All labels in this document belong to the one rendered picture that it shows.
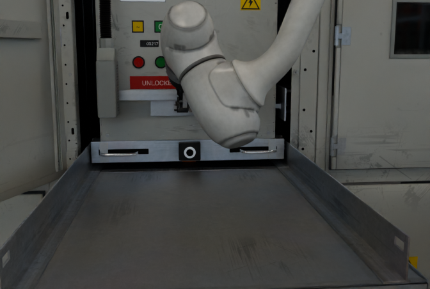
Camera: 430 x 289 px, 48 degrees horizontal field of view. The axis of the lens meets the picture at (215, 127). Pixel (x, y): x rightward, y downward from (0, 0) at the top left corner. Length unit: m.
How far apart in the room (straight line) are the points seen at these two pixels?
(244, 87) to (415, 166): 0.74
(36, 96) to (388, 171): 0.98
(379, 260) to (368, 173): 0.66
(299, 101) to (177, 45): 0.53
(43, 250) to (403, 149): 1.00
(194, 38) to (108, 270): 0.43
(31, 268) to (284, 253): 0.39
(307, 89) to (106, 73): 0.54
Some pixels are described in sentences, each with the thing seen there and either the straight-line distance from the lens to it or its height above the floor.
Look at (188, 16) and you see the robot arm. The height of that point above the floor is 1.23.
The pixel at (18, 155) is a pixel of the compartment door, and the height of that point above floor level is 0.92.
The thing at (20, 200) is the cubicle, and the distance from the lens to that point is 1.39.
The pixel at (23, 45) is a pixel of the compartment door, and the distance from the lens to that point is 1.25.
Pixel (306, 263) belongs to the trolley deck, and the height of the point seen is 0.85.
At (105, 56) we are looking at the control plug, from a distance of 1.24.
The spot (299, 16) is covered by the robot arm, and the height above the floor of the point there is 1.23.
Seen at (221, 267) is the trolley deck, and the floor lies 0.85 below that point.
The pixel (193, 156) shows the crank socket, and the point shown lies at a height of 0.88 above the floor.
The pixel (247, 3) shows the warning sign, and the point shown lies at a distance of 1.36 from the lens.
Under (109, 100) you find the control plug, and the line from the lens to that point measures 1.24.
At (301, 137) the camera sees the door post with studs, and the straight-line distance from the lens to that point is 1.36.
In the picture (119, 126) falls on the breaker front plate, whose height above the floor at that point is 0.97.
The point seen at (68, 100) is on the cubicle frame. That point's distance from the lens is 1.32.
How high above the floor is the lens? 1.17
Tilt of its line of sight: 9 degrees down
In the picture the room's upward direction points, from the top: straight up
